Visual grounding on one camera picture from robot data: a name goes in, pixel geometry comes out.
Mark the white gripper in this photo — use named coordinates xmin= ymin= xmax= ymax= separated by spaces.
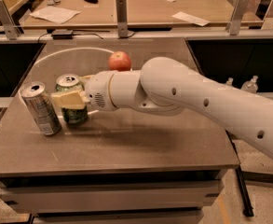
xmin=51 ymin=71 xmax=116 ymax=111

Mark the clear sanitizer bottle right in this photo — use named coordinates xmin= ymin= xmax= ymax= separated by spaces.
xmin=241 ymin=76 xmax=258 ymax=93

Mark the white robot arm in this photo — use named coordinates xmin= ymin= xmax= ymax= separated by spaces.
xmin=51 ymin=57 xmax=273 ymax=160

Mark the clear sanitizer bottle left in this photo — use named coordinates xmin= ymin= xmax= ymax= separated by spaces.
xmin=225 ymin=77 xmax=234 ymax=87

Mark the silver redbull can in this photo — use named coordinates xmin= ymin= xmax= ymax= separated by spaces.
xmin=20 ymin=81 xmax=61 ymax=136

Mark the wooden back desk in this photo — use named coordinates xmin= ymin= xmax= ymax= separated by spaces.
xmin=19 ymin=0 xmax=264 ymax=30

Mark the metal drawer front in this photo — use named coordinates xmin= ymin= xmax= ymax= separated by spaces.
xmin=0 ymin=180 xmax=224 ymax=213

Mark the left metal bracket post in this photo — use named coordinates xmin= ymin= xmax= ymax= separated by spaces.
xmin=0 ymin=0 xmax=20 ymax=40

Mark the right metal bracket post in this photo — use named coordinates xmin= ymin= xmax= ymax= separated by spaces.
xmin=226 ymin=0 xmax=249 ymax=35

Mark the white paper sheet left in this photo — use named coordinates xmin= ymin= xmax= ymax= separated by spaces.
xmin=31 ymin=6 xmax=79 ymax=24

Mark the red apple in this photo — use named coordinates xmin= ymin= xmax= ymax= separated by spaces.
xmin=108 ymin=51 xmax=131 ymax=71

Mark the green soda can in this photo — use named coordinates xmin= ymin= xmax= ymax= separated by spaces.
xmin=55 ymin=74 xmax=88 ymax=125

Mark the white paper sheet right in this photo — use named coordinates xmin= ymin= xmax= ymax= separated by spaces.
xmin=172 ymin=11 xmax=210 ymax=27

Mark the metal bracket post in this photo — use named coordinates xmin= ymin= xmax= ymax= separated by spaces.
xmin=0 ymin=0 xmax=20 ymax=40
xmin=116 ymin=0 xmax=129 ymax=38
xmin=226 ymin=0 xmax=249 ymax=35

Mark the clear sanitizer bottle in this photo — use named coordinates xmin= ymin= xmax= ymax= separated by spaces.
xmin=241 ymin=76 xmax=258 ymax=93
xmin=225 ymin=77 xmax=234 ymax=87

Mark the middle metal bracket post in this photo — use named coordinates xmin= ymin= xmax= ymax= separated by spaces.
xmin=116 ymin=0 xmax=129 ymax=38

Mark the black power adapter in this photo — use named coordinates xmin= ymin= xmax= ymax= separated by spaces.
xmin=51 ymin=30 xmax=74 ymax=39

